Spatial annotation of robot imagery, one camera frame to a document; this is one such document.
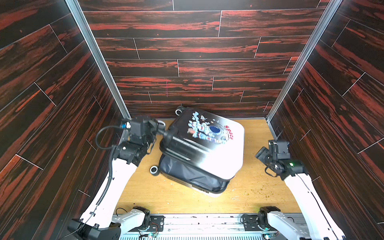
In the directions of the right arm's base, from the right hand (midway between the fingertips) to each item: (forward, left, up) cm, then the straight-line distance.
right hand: (267, 155), depth 77 cm
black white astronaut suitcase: (-8, +35, +14) cm, 38 cm away
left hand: (+7, +56, +18) cm, 59 cm away
